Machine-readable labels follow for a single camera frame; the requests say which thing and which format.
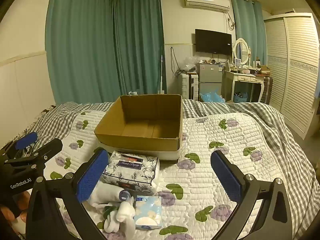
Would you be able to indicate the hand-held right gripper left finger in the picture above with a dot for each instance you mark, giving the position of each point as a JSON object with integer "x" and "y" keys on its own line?
{"x": 92, "y": 178}

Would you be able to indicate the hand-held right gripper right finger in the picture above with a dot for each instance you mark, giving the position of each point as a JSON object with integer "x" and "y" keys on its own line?
{"x": 227, "y": 178}

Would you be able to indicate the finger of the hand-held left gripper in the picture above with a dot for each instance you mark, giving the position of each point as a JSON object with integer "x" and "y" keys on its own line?
{"x": 26, "y": 140}
{"x": 50, "y": 148}

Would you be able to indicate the floral tissue pack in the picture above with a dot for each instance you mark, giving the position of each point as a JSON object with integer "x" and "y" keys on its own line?
{"x": 132, "y": 170}

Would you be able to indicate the blue white tissue packet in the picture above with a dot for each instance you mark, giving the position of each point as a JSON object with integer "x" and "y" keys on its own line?
{"x": 147, "y": 212}

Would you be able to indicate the brown cardboard box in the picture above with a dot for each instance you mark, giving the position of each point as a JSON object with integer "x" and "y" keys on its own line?
{"x": 140, "y": 110}

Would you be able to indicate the person's left hand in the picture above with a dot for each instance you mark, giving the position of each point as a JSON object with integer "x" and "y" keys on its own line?
{"x": 6, "y": 213}

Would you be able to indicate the dark patterned cloth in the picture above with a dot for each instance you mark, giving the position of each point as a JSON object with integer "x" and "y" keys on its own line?
{"x": 48, "y": 108}

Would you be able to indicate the floral quilted blanket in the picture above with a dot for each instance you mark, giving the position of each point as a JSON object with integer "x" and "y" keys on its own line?
{"x": 200, "y": 135}

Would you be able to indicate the blue plastic basket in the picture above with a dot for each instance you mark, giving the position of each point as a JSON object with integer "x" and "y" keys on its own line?
{"x": 240, "y": 98}

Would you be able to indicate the blue plastic bags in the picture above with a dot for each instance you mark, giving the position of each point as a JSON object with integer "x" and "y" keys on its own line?
{"x": 212, "y": 97}

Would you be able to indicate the clear water bottle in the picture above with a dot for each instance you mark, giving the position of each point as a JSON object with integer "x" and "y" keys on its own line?
{"x": 132, "y": 93}

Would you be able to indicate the dark striped suitcase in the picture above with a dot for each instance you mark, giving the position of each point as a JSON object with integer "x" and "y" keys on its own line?
{"x": 267, "y": 90}

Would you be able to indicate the white dressing table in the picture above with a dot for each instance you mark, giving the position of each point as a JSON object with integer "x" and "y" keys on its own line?
{"x": 246, "y": 78}

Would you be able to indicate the white ribbed suitcase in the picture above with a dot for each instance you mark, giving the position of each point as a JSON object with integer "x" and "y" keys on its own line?
{"x": 184, "y": 86}

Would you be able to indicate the grey small fridge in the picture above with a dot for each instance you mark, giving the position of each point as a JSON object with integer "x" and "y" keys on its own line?
{"x": 210, "y": 76}

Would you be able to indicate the wide dark green curtain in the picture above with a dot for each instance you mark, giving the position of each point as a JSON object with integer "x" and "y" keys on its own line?
{"x": 80, "y": 45}

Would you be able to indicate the cosmetics clutter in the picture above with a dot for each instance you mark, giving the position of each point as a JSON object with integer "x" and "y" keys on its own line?
{"x": 252, "y": 69}

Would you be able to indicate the clear plastic bag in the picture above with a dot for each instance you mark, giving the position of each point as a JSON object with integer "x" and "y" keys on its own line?
{"x": 188, "y": 63}

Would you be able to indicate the white mop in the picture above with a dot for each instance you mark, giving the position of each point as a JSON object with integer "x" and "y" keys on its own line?
{"x": 162, "y": 75}

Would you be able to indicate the white oval vanity mirror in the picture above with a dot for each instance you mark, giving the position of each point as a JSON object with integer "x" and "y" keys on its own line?
{"x": 241, "y": 51}

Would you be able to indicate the white louvred wardrobe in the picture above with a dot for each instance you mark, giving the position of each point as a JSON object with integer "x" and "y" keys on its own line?
{"x": 297, "y": 67}

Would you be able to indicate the narrow dark green curtain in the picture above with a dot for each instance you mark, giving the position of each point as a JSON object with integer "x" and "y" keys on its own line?
{"x": 137, "y": 42}

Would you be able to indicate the light teal curtain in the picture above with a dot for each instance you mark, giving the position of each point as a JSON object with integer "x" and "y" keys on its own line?
{"x": 246, "y": 20}

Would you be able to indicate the white air conditioner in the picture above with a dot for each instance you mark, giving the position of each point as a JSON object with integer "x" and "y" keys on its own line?
{"x": 206, "y": 2}

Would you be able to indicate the black wall television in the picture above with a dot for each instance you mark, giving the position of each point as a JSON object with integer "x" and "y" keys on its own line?
{"x": 212, "y": 41}

